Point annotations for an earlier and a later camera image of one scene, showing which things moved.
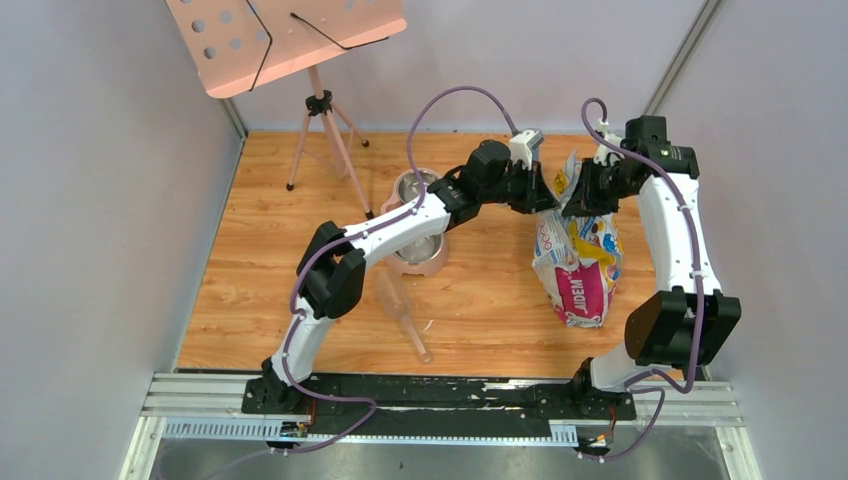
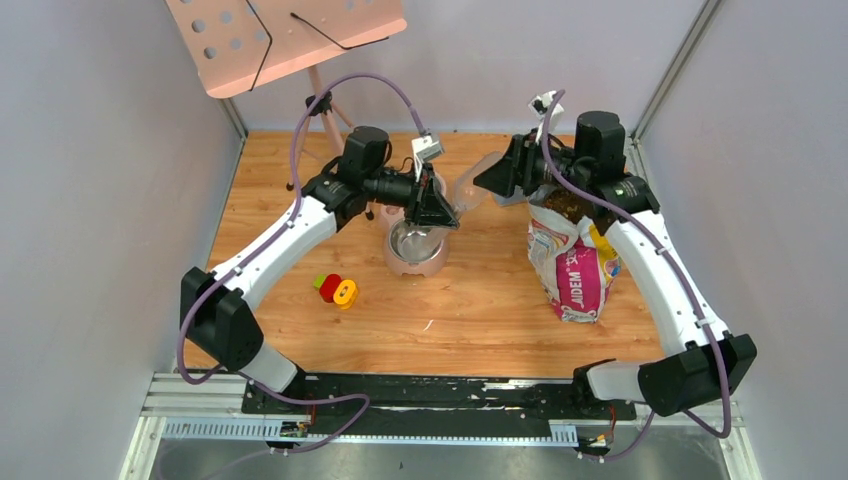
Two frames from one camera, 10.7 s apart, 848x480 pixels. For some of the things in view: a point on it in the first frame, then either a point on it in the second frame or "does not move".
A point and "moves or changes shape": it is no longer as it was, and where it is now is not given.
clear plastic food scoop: (396, 303) moves or changes shape
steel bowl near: (421, 251) does not move
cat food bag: (580, 256) does not move
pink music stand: (238, 44) does not move
